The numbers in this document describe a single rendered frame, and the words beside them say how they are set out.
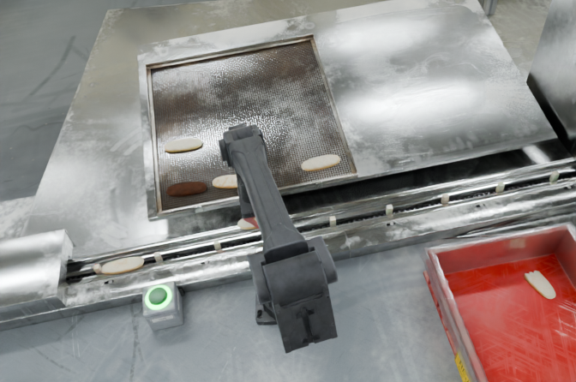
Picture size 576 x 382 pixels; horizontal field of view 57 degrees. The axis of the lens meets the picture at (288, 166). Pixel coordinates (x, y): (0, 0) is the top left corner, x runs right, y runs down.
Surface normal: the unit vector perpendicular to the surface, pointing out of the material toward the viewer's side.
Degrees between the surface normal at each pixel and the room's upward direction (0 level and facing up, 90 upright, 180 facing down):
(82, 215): 0
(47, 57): 0
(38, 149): 0
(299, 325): 67
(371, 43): 10
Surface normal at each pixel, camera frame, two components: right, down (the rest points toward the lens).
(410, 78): -0.05, -0.53
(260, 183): -0.14, -0.82
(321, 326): 0.22, 0.39
